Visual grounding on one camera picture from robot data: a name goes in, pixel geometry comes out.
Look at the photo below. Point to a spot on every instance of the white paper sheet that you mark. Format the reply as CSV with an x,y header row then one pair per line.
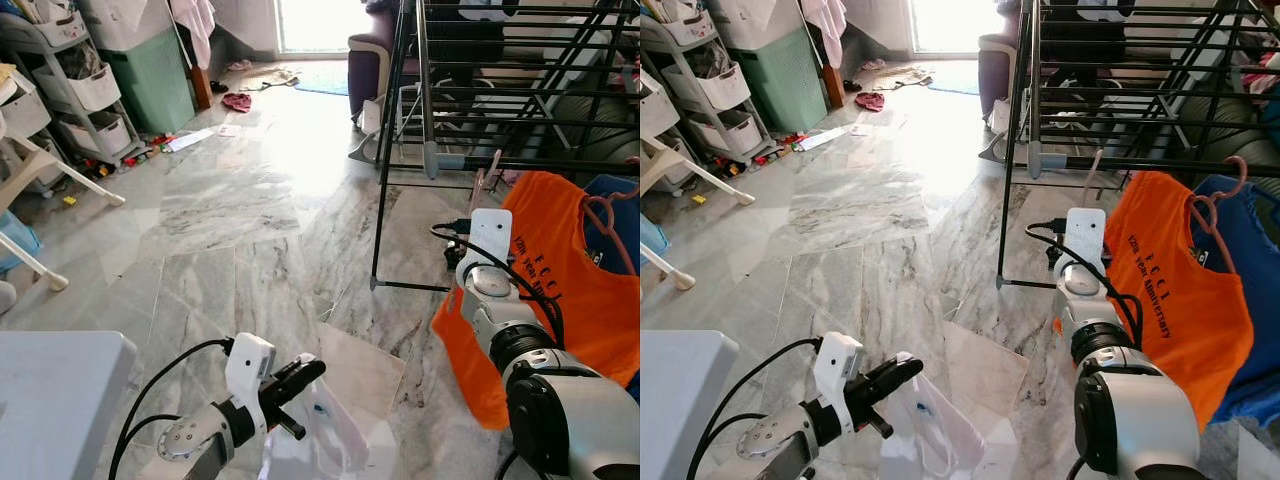
x,y
190,140
822,138

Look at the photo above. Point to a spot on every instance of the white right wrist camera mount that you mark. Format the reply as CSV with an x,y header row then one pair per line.
x,y
490,235
1085,235

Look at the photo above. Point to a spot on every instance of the blue floor mat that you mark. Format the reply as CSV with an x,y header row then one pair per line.
x,y
955,85
325,85

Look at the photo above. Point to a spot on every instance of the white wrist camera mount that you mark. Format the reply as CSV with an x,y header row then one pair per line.
x,y
1085,235
840,365
490,235
250,365

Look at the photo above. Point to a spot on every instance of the white baby high chair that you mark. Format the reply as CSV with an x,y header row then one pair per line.
x,y
700,172
60,170

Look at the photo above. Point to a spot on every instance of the purple armchair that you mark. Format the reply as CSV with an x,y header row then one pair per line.
x,y
995,70
368,70

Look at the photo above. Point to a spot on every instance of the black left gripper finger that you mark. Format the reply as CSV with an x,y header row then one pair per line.
x,y
902,380
295,368
888,368
308,380

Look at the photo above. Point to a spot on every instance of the green laundry hamper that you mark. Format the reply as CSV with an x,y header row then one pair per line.
x,y
790,80
150,85

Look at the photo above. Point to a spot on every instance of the pink hanging clothes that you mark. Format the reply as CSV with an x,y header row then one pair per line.
x,y
828,25
197,25

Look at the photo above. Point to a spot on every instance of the small light blue box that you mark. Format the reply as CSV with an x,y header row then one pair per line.
x,y
15,240
652,235

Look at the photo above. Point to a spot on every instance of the black metal drying rack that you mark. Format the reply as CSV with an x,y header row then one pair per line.
x,y
520,162
1150,160

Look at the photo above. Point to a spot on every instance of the blue garment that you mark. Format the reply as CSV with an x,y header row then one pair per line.
x,y
1255,300
625,215

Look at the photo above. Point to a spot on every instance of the beige floor cloth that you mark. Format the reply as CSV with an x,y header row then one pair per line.
x,y
902,77
270,78

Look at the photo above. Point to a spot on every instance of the white garment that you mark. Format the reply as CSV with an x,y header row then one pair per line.
x,y
325,440
930,440

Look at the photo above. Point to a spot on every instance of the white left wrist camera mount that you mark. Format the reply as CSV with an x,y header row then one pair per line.
x,y
840,365
250,365

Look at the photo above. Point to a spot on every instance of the white drawer storage cart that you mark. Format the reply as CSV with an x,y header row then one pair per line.
x,y
725,90
90,90

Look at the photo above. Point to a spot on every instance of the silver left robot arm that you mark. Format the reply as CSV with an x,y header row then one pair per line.
x,y
775,440
200,440

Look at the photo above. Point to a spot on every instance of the orange shirt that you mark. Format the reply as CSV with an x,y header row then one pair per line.
x,y
1190,300
580,290

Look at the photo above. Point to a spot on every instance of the light blue folding table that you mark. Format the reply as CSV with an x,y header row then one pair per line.
x,y
55,400
685,400

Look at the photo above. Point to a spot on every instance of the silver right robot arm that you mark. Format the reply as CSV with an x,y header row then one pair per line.
x,y
560,410
1130,410

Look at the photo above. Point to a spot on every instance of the dark hanging garment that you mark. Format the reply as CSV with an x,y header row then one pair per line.
x,y
465,35
1080,40

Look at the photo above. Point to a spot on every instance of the dark grey sofa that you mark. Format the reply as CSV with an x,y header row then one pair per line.
x,y
1240,120
600,115

